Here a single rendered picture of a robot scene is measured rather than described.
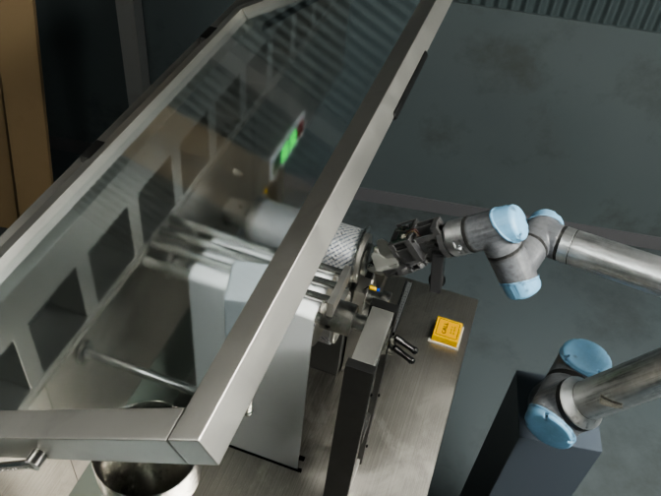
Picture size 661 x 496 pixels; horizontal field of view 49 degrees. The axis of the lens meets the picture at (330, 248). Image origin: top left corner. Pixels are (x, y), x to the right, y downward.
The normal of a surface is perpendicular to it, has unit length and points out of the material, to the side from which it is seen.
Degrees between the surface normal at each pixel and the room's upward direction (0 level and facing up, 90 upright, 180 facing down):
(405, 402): 0
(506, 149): 90
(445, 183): 90
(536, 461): 90
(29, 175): 78
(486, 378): 0
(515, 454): 90
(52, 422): 32
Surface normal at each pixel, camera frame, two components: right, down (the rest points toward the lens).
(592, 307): 0.09, -0.70
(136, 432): -0.42, -0.75
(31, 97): -0.13, 0.53
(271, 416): -0.33, 0.65
